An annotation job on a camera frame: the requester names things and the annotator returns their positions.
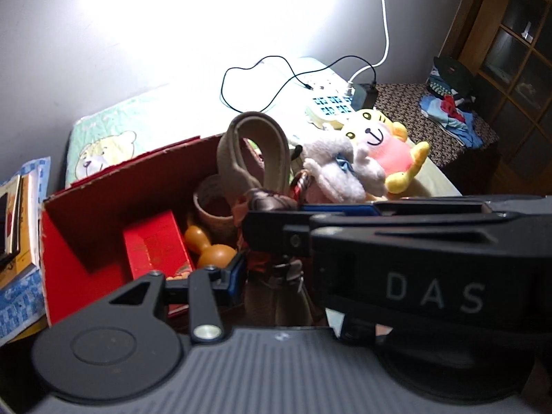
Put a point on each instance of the wooden glass-door cabinet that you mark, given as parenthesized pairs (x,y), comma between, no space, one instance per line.
(517,51)

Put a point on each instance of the white plush toy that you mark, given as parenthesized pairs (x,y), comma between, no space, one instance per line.
(340,168)

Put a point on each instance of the red cardboard box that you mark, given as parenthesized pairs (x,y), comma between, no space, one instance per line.
(69,224)

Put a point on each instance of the yellow tiger plush toy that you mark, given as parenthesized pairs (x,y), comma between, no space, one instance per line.
(375,138)

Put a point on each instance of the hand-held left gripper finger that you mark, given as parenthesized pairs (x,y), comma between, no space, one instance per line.
(235,278)

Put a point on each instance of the red packet with gold print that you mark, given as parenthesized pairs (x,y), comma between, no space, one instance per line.
(155,241)

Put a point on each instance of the dark green cloth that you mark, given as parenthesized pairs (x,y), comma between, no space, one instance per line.
(453,73)

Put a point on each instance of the yellow book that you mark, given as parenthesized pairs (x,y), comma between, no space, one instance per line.
(26,224)

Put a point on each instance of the white power strip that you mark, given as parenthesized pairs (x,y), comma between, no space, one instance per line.
(327,95)

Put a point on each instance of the brown gourd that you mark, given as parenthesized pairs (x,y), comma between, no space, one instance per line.
(215,256)

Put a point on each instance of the red patterned tape roll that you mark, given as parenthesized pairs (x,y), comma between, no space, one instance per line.
(211,220)

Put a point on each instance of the pile of colourful clothes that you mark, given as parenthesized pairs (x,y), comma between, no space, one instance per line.
(453,112)

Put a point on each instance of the brown patterned cloth-covered stand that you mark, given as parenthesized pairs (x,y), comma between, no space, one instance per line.
(409,103)

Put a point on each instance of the black power adapter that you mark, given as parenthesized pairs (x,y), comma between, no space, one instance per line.
(364,95)

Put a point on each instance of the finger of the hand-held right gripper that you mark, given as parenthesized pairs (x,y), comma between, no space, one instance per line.
(267,230)
(336,209)

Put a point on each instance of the stack of papers and books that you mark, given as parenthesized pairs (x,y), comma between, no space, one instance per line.
(21,306)

